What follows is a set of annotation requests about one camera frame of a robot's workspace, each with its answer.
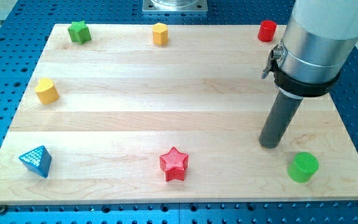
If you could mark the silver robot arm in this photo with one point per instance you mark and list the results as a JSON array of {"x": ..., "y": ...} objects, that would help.
[{"x": 318, "y": 39}]

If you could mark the wooden board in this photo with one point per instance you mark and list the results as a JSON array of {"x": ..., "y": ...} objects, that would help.
[{"x": 125, "y": 101}]

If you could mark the yellow hexagon block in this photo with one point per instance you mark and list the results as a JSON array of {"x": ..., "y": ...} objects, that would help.
[{"x": 160, "y": 34}]

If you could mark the red star block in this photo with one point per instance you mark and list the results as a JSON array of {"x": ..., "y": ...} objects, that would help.
[{"x": 174, "y": 164}]

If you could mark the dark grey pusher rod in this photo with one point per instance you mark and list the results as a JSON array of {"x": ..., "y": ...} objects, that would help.
[{"x": 279, "y": 118}]

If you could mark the red cylinder block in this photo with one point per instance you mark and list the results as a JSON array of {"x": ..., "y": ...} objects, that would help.
[{"x": 267, "y": 30}]

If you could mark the green star block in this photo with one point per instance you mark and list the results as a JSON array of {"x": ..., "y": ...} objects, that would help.
[{"x": 79, "y": 32}]

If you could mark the yellow heart block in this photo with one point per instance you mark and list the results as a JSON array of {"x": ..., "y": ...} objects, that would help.
[{"x": 46, "y": 91}]

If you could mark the green cylinder block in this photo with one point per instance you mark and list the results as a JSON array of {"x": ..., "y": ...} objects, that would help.
[{"x": 303, "y": 166}]

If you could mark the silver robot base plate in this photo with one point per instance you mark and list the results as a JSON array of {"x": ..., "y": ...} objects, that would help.
[{"x": 174, "y": 5}]

